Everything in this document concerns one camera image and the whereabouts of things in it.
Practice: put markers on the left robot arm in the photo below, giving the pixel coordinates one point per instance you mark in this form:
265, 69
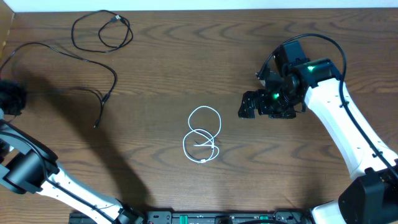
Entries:
36, 168

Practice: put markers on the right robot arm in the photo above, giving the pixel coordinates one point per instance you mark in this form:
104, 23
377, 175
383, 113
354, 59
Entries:
319, 86

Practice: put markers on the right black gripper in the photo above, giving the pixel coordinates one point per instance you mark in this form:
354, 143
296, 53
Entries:
261, 95

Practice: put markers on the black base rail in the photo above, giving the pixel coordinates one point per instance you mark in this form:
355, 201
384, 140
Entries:
171, 217

